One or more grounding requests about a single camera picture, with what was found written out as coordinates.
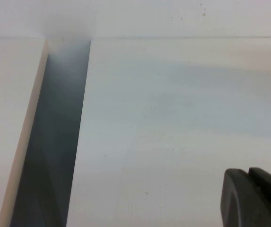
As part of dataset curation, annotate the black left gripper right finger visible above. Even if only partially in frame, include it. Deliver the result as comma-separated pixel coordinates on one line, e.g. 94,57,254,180
248,167,271,221

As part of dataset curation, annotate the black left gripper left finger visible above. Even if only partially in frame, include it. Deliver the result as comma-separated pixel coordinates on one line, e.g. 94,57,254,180
220,168,271,227

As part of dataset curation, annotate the white side table beige edge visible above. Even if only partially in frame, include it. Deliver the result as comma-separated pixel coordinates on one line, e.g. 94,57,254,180
0,39,49,227

